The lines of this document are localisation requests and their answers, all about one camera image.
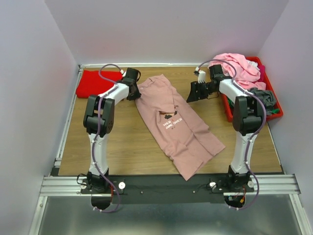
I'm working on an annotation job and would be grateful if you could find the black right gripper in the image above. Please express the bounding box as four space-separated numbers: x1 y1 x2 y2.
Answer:
185 81 216 103

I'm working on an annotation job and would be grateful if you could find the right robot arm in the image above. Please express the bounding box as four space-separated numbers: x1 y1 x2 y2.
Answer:
186 65 266 192

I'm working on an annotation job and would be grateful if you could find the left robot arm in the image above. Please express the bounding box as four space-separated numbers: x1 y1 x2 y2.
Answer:
83 68 141 193

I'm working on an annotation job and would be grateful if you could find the magenta t-shirt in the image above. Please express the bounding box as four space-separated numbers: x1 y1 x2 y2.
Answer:
257 65 266 82

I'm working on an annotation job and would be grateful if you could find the grey t-shirt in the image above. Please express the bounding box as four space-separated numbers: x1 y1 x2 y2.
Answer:
249 88 277 108

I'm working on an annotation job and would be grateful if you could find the green t-shirt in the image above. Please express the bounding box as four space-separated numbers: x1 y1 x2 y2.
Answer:
227 98 280 116

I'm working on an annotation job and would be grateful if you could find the dusty pink graphic t-shirt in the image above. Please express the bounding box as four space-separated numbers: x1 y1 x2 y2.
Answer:
135 74 225 181

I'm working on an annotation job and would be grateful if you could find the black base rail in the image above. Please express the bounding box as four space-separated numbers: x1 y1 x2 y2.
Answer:
77 174 256 208

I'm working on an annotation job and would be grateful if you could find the light pink t-shirt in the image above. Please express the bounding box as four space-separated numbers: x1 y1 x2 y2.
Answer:
208 53 266 90

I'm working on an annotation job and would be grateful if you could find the white printed t-shirt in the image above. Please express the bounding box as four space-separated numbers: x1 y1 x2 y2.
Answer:
248 60 260 73

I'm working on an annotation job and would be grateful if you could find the red t-shirt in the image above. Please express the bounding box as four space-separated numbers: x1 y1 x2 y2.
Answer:
76 70 113 98

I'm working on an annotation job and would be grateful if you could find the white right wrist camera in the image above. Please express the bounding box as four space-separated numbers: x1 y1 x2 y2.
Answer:
194 67 206 83

